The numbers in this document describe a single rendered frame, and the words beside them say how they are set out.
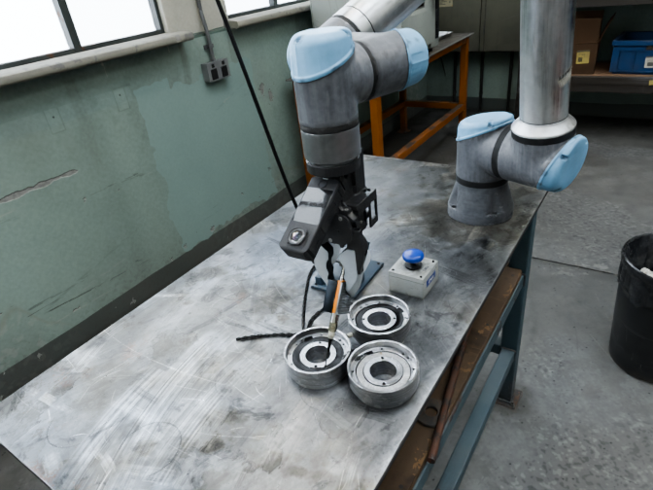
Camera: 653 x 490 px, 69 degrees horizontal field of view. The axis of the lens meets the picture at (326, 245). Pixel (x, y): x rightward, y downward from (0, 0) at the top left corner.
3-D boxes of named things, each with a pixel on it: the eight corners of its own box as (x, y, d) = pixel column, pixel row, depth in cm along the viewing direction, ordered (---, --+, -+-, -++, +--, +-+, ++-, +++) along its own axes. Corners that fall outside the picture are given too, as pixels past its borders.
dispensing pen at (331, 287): (309, 367, 71) (331, 255, 70) (324, 363, 74) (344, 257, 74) (322, 370, 69) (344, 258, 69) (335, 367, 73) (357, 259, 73)
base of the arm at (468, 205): (460, 192, 124) (462, 157, 119) (521, 202, 116) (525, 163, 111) (437, 219, 113) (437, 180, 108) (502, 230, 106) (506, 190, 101)
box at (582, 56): (604, 75, 336) (615, 17, 316) (530, 75, 358) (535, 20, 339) (607, 62, 365) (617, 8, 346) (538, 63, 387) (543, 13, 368)
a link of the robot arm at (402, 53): (374, 23, 69) (314, 37, 63) (435, 24, 61) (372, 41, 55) (377, 80, 73) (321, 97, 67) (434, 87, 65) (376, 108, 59)
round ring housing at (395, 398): (433, 392, 69) (433, 372, 67) (372, 424, 66) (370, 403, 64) (394, 350, 78) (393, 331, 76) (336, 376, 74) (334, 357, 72)
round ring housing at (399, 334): (390, 305, 88) (389, 287, 86) (423, 338, 79) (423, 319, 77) (339, 325, 85) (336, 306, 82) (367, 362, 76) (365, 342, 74)
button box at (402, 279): (424, 299, 88) (423, 278, 85) (389, 290, 92) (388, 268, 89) (440, 276, 94) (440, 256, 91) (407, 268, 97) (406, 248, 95)
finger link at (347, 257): (382, 281, 74) (372, 228, 69) (365, 303, 69) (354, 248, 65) (364, 279, 75) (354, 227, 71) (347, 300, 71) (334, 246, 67)
